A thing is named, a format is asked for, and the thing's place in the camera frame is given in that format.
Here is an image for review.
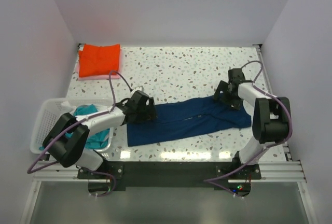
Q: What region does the dark blue printed t-shirt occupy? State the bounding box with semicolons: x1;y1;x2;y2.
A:
127;96;252;147

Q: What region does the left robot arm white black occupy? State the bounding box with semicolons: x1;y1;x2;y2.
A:
43;90;157;171

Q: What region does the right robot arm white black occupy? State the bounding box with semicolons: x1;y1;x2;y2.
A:
213;68;293;179

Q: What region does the folded pink t-shirt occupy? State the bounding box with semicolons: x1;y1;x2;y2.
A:
74;50;122;81

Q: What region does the teal t-shirt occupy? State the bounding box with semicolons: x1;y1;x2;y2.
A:
38;104;111;151

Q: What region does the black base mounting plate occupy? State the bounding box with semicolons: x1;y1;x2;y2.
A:
77;161;262;195

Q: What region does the folded orange t-shirt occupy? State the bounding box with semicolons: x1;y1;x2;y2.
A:
78;44;121;77

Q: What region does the white plastic laundry basket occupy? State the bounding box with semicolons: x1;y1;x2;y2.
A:
30;97;113;154

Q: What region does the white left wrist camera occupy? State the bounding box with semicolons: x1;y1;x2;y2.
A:
132;86;144;92

